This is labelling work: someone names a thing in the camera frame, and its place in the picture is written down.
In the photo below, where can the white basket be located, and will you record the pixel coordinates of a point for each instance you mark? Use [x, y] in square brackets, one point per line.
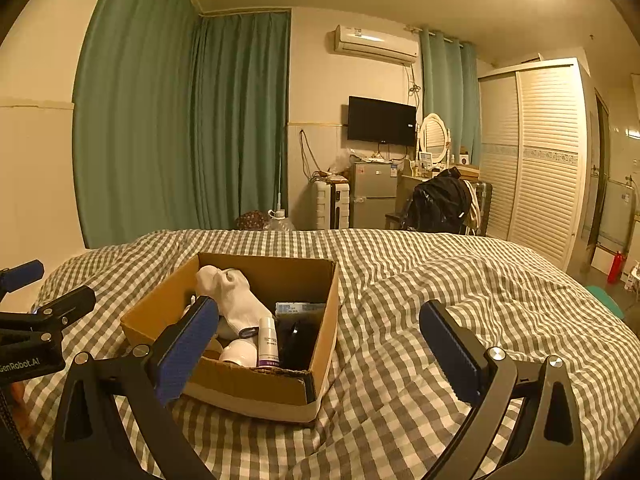
[632, 277]

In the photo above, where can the white ribbed suitcase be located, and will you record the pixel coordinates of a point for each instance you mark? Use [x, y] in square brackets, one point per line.
[331, 205]

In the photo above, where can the black jacket on chair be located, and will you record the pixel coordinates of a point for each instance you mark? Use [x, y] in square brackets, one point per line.
[437, 205]

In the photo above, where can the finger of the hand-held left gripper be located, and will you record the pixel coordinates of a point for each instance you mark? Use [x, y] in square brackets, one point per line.
[25, 272]
[65, 305]

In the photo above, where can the white dressing table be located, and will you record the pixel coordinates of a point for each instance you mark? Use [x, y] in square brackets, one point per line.
[409, 170]

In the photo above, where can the cardboard box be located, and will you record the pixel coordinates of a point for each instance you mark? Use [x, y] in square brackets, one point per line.
[250, 387]

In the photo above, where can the clear water jug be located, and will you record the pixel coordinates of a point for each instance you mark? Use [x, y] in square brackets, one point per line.
[278, 222]

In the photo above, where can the dark patterned bag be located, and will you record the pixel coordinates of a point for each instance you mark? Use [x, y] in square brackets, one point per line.
[250, 221]

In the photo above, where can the white sock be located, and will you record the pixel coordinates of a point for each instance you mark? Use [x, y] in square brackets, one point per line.
[235, 295]

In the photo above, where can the green pleated curtain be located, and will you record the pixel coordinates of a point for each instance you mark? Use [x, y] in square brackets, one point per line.
[245, 120]

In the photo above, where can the light blue packet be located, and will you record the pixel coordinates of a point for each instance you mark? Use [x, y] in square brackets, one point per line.
[300, 308]

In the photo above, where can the grey white checked blanket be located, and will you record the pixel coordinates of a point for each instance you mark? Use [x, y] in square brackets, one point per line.
[425, 270]

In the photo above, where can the grey suitcase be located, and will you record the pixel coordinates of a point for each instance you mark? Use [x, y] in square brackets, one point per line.
[482, 207]

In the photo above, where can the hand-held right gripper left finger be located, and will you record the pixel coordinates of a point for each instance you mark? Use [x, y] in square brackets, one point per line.
[187, 352]

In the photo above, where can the black wall television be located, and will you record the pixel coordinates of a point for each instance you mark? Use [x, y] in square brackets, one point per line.
[381, 119]

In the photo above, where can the small picture frame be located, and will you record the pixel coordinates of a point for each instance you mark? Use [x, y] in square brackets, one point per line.
[425, 158]

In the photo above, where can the red fire extinguisher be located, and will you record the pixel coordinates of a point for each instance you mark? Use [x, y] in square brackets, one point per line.
[616, 267]

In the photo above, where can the silver small fridge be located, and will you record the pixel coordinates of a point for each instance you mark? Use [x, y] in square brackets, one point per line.
[375, 195]

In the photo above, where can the white bottle purple label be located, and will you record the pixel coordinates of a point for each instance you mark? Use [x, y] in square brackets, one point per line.
[268, 342]

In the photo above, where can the narrow green curtain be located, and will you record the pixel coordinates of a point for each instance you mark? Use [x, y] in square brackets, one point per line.
[447, 95]

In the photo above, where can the wide green curtain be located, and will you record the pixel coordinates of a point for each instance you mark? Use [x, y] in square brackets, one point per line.
[130, 110]

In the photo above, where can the white air conditioner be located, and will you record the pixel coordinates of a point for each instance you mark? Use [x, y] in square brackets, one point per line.
[372, 45]

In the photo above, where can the black pouch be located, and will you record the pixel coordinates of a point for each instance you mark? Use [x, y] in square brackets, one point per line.
[300, 345]

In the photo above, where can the white louvred wardrobe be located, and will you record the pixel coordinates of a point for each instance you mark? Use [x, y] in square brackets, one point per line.
[540, 160]

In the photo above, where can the white oval mirror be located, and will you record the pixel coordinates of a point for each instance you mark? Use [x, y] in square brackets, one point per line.
[434, 136]

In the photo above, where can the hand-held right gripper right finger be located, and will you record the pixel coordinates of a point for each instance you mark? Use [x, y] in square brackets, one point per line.
[450, 355]

